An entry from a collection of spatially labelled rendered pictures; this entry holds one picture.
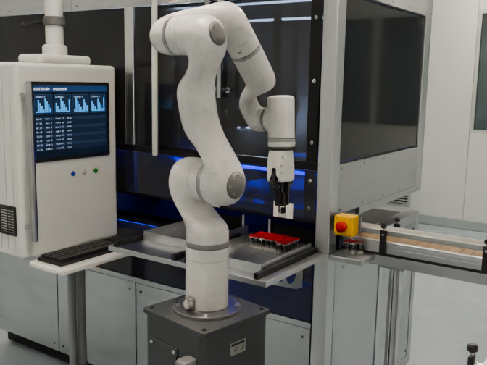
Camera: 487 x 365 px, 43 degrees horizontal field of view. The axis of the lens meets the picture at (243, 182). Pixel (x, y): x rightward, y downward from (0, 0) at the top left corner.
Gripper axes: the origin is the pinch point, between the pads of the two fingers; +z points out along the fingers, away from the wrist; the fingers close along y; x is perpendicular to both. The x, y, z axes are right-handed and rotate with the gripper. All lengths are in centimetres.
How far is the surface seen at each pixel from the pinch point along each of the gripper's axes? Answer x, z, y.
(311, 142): -6.4, -17.0, -34.6
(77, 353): -120, 77, -24
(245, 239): -33.2, 19.7, -31.2
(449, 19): -70, -137, -491
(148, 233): -66, 17, -13
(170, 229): -67, 18, -28
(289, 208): -16.6, 7.5, -36.2
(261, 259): -17.3, 23.4, -16.1
